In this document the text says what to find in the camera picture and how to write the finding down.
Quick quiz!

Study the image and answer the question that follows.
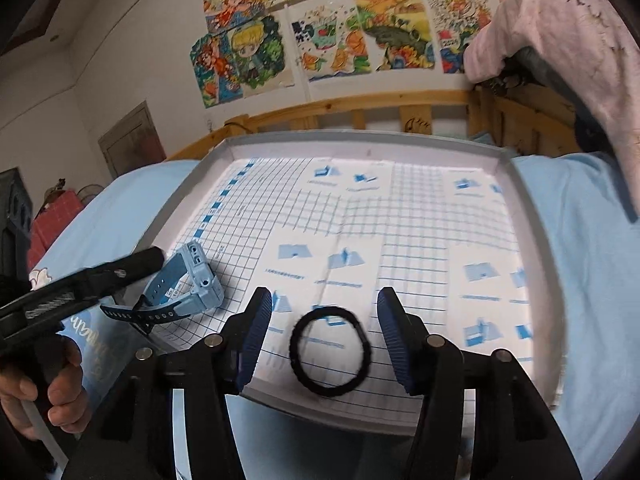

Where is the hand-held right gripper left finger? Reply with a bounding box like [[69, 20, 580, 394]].
[[62, 287, 274, 480]]

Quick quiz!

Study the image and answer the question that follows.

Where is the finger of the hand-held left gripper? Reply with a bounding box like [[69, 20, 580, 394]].
[[74, 246, 167, 297]]

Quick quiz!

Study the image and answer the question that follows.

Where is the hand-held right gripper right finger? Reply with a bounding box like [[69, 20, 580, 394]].
[[376, 287, 583, 480]]

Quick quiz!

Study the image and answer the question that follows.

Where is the black hair tie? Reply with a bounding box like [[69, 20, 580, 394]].
[[289, 306, 373, 397]]

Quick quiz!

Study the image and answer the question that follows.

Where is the blue wrist watch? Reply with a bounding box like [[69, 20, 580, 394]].
[[100, 241, 224, 335]]

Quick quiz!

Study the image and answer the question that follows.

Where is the metal tray with grid paper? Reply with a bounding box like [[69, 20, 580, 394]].
[[145, 130, 571, 433]]

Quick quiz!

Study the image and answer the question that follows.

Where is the person's left hand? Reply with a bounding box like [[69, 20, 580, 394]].
[[0, 344, 94, 442]]

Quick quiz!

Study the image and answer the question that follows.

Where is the red quilted bag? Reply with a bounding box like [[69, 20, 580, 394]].
[[32, 187, 86, 271]]

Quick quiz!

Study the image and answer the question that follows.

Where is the wooden door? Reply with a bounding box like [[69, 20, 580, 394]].
[[97, 101, 167, 181]]

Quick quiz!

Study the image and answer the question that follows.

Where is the light blue bedsheet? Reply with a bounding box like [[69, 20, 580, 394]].
[[30, 152, 640, 480]]

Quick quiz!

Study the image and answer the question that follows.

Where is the dark grey cloth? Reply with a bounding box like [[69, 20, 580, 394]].
[[500, 47, 621, 151]]

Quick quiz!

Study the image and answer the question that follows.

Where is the pink floral cloth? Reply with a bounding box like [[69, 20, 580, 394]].
[[462, 0, 640, 223]]

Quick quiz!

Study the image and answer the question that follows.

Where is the cartoon children wall poster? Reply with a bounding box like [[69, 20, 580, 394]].
[[190, 15, 296, 108]]

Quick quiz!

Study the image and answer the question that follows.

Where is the wooden bed frame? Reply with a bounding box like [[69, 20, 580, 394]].
[[160, 89, 586, 161]]

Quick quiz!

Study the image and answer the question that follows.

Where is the fish wall poster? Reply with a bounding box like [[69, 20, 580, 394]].
[[290, 2, 373, 83]]

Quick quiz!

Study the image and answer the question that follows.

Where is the turtle wall poster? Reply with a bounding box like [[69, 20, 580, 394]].
[[352, 0, 436, 73]]

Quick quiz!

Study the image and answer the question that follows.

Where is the doodle wall poster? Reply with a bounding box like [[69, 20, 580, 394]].
[[425, 0, 501, 76]]

